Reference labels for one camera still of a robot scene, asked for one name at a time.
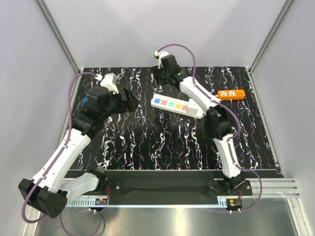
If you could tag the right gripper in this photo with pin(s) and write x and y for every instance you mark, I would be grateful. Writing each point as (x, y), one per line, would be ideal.
(155, 72)

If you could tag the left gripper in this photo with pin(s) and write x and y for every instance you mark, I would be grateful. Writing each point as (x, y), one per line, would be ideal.
(129, 105)

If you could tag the white multicolour power strip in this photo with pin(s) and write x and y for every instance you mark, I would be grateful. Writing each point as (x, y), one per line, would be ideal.
(173, 105)

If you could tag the white grey plug adapter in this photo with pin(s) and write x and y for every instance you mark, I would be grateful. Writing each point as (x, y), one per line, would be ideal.
(192, 108)

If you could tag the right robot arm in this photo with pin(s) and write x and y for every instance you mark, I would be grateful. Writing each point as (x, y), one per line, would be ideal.
(218, 120)

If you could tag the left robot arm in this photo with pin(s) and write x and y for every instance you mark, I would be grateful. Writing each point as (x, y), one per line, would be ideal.
(46, 191)

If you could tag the blue cube adapter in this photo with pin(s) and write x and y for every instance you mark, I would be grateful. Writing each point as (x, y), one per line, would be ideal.
(84, 101)

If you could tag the black marble pattern mat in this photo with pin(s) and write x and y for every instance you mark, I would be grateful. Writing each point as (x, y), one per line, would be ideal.
(154, 139)

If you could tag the orange power strip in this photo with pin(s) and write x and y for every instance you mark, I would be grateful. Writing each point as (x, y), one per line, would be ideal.
(236, 94)

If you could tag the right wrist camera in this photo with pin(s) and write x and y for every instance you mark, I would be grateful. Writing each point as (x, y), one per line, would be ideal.
(166, 61)

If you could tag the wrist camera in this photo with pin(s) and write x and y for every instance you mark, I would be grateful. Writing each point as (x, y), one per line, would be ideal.
(109, 82)
(166, 61)

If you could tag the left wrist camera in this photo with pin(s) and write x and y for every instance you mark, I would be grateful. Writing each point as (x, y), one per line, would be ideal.
(109, 82)

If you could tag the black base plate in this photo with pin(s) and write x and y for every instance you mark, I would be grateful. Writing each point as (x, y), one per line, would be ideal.
(171, 188)

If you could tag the white slotted cable duct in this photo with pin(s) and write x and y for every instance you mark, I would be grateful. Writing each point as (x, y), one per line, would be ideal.
(87, 202)

